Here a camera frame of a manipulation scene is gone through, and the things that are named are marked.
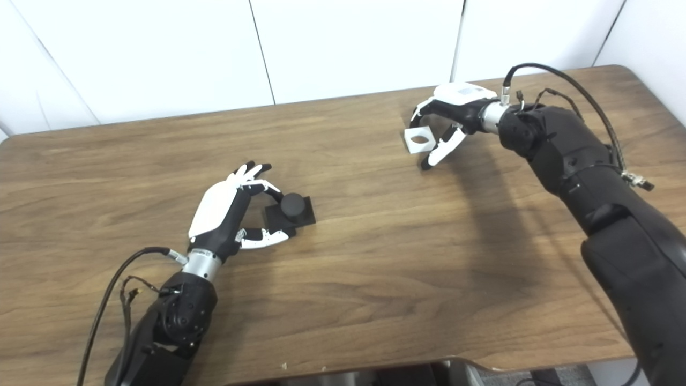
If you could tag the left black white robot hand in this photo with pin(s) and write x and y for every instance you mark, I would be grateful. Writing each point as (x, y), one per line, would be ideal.
(214, 206)

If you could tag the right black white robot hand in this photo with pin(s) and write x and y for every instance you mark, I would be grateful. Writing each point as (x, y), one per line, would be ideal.
(463, 110)

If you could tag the white square piece with hole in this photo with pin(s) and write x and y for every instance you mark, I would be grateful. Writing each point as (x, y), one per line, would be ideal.
(411, 145)

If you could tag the black peg with square base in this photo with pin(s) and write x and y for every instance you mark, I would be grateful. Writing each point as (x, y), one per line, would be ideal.
(292, 206)

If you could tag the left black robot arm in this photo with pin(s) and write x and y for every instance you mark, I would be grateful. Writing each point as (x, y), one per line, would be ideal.
(177, 321)

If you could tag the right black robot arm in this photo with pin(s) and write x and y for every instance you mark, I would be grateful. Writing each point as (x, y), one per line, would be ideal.
(605, 203)

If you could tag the black robot torso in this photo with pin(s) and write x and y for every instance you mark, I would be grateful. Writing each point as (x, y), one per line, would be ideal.
(407, 375)

